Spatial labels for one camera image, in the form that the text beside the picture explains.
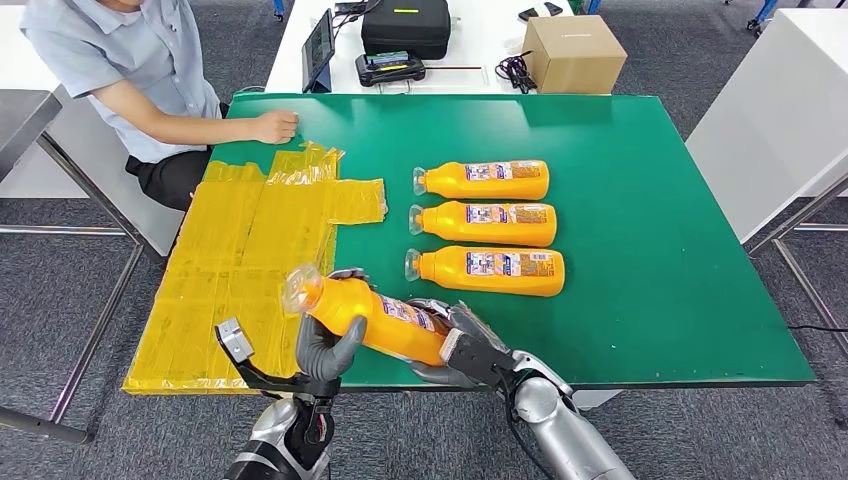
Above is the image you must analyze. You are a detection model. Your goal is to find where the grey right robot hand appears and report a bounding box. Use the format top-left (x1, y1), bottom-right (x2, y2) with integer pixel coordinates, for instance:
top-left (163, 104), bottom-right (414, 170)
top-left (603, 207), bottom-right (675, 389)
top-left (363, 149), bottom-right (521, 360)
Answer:
top-left (407, 298), bottom-right (513, 390)

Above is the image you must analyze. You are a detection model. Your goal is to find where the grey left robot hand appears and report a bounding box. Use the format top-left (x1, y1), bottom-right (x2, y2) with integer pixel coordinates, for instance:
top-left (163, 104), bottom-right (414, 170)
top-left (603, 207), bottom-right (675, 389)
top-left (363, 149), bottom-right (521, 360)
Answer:
top-left (296, 267), bottom-right (369, 384)

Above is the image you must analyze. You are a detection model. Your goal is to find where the orange detergent bottle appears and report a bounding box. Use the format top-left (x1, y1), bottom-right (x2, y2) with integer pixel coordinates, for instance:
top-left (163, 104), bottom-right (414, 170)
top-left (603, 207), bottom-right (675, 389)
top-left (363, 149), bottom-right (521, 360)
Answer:
top-left (407, 200), bottom-right (558, 248)
top-left (281, 263), bottom-right (452, 368)
top-left (404, 245), bottom-right (566, 298)
top-left (412, 159), bottom-right (550, 202)

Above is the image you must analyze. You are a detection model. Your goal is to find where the yellow taped cardboard sheet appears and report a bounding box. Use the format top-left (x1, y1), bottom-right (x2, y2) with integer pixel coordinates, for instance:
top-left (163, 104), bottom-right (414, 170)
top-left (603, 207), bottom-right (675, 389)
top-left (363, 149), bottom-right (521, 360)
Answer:
top-left (122, 140), bottom-right (389, 397)

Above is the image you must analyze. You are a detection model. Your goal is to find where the white table foot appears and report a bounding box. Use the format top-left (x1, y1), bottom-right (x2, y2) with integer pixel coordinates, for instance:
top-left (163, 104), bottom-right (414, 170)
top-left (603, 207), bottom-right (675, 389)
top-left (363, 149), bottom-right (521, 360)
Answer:
top-left (572, 389), bottom-right (624, 411)

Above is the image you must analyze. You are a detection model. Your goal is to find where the black handheld controller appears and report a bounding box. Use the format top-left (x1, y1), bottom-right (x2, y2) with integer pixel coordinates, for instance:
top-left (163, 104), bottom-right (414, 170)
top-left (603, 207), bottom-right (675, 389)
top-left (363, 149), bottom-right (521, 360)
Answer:
top-left (355, 50), bottom-right (427, 89)

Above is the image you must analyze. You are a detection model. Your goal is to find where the brown cardboard box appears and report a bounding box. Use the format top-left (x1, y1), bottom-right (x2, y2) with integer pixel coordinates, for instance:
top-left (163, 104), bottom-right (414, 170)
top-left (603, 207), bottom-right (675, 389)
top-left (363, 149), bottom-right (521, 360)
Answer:
top-left (521, 15), bottom-right (628, 95)

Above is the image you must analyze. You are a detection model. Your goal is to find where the black carrying case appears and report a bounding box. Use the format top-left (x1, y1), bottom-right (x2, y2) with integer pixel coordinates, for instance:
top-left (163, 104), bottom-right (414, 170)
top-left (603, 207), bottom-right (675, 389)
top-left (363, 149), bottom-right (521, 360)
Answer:
top-left (360, 0), bottom-right (452, 62)

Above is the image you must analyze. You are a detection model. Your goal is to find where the black tablet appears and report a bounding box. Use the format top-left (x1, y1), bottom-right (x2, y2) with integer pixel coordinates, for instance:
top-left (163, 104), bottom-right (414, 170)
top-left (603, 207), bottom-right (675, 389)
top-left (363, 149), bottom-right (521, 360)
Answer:
top-left (301, 8), bottom-right (337, 95)

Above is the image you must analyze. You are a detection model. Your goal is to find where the white side table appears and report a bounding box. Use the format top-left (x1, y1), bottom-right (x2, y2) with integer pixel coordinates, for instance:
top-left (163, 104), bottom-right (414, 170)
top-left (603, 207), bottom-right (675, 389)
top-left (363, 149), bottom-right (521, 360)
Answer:
top-left (684, 8), bottom-right (848, 362)

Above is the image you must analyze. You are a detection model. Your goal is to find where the person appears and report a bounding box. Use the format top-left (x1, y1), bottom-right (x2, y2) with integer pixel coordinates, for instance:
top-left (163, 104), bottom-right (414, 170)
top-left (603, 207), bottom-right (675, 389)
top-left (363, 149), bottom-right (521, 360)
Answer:
top-left (19, 0), bottom-right (301, 213)

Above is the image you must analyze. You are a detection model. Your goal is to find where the dark grey steel table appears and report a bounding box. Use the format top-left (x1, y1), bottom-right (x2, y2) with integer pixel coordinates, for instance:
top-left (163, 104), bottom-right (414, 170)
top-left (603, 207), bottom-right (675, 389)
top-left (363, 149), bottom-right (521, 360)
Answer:
top-left (0, 89), bottom-right (147, 445)

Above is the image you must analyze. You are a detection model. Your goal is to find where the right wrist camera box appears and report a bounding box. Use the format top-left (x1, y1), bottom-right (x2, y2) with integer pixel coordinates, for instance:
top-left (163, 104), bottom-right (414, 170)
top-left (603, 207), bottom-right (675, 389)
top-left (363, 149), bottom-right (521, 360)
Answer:
top-left (440, 327), bottom-right (519, 391)

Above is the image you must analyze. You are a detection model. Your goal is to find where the black cable bundle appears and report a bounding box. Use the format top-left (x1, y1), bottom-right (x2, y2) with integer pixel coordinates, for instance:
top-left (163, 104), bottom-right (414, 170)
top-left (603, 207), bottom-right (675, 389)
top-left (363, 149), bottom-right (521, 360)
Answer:
top-left (494, 50), bottom-right (538, 95)

